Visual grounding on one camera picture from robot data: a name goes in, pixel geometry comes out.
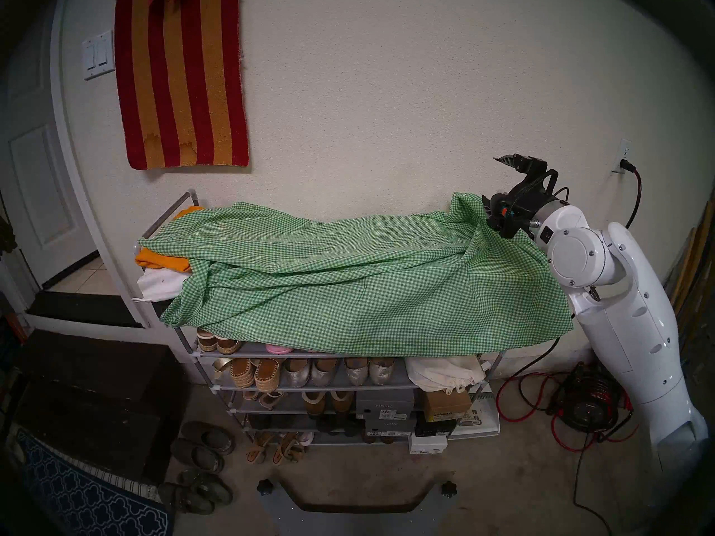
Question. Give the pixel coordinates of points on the white double light switch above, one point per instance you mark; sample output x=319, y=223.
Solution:
x=98, y=56

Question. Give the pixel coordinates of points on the red orange striped wall hanging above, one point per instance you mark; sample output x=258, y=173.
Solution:
x=181, y=82

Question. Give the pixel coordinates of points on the grey robot base platform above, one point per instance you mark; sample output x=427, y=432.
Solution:
x=357, y=522

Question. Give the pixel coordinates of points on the grey Vionic shoe box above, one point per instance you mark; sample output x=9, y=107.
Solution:
x=391, y=427
x=385, y=403

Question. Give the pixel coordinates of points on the brown suede boot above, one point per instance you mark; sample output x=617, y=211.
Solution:
x=341, y=402
x=313, y=405

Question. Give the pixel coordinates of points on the blue patterned rug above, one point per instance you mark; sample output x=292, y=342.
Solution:
x=84, y=496

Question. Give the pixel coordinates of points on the white panelled door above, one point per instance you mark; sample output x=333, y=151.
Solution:
x=39, y=166

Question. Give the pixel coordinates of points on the brown cardboard shoe box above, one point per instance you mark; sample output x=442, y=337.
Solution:
x=447, y=405

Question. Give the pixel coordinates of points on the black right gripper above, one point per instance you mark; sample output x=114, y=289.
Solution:
x=514, y=214

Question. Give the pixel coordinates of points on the espadrille wedge shoe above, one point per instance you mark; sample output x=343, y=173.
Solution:
x=242, y=374
x=268, y=376

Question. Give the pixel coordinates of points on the tan woven sandal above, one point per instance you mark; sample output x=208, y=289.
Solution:
x=228, y=346
x=206, y=340

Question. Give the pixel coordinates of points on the black shoe box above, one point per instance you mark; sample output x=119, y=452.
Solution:
x=435, y=426

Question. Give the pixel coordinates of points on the green white checkered cloth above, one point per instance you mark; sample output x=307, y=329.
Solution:
x=363, y=283

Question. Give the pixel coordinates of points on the black base knob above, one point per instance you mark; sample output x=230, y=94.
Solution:
x=265, y=487
x=448, y=489

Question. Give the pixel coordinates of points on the white flat panel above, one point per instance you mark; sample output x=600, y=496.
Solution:
x=483, y=417

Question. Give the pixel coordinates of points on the grey metal shoe rack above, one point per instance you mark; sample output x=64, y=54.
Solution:
x=254, y=349

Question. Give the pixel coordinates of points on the pale pink shoe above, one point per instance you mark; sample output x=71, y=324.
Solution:
x=305, y=438

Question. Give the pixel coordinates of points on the white folded cloth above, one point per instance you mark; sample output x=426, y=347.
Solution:
x=159, y=285

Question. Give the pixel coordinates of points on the pink slipper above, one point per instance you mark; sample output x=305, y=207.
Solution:
x=279, y=349

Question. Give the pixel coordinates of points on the dark slipper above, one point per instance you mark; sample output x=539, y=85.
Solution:
x=187, y=500
x=198, y=456
x=206, y=487
x=209, y=437

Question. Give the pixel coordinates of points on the orange folded cloth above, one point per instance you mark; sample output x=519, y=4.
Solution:
x=159, y=261

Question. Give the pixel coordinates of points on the white wall outlet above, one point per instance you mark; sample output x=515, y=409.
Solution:
x=625, y=148

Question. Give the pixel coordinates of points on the black shoe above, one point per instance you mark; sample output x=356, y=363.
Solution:
x=263, y=422

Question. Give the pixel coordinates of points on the white shoe box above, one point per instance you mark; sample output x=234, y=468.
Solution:
x=428, y=443

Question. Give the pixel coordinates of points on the silver flat shoe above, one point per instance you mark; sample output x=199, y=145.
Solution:
x=356, y=372
x=297, y=374
x=382, y=371
x=324, y=373

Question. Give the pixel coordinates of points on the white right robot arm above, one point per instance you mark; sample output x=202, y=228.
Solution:
x=631, y=317

